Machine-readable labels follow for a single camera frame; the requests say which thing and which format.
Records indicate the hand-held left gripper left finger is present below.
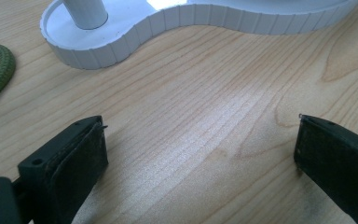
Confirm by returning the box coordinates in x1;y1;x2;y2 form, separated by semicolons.
17;115;109;224

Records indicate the white ribbed stand with post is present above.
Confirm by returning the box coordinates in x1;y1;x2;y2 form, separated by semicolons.
39;0;358;70

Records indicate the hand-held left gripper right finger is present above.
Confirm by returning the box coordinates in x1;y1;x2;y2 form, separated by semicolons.
293;113;358;224

